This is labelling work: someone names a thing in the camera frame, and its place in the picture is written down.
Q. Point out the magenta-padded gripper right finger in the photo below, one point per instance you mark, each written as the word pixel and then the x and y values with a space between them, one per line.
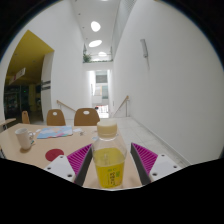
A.
pixel 163 166

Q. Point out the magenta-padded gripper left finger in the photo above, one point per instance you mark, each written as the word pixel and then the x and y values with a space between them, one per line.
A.
pixel 61 166

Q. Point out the clear bottle with yellow drink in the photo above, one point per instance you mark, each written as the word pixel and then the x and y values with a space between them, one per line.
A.
pixel 109 166

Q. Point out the flat round red coaster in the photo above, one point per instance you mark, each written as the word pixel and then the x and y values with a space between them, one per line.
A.
pixel 54 154

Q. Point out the pastel printed flat mat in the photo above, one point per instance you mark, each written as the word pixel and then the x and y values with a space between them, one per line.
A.
pixel 55 132

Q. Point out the small white paper sticker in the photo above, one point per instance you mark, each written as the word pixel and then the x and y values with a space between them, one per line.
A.
pixel 78 130
pixel 38 131

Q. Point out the wooden chair with round hole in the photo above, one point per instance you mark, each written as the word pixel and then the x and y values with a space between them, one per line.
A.
pixel 86 119
pixel 55 119

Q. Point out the white ceramic mug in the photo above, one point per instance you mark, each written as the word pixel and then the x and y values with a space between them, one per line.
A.
pixel 23 137

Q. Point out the wooden stair handrail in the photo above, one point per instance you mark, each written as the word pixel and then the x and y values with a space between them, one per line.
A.
pixel 122 102
pixel 66 106

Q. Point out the small wooden chair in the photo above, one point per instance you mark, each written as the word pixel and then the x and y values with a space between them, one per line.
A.
pixel 25 117

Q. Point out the small wooden side table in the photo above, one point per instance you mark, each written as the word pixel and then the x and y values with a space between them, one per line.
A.
pixel 7 121

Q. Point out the white hanging sign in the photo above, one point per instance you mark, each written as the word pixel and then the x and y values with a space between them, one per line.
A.
pixel 17 76

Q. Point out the green balcony plant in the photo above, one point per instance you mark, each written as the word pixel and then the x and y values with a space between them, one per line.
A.
pixel 87 58

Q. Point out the group of oval ceiling lights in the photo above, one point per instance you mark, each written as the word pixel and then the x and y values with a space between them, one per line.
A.
pixel 95 26

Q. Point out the grey wall lamp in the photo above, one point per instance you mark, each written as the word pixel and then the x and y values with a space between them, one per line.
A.
pixel 144 48

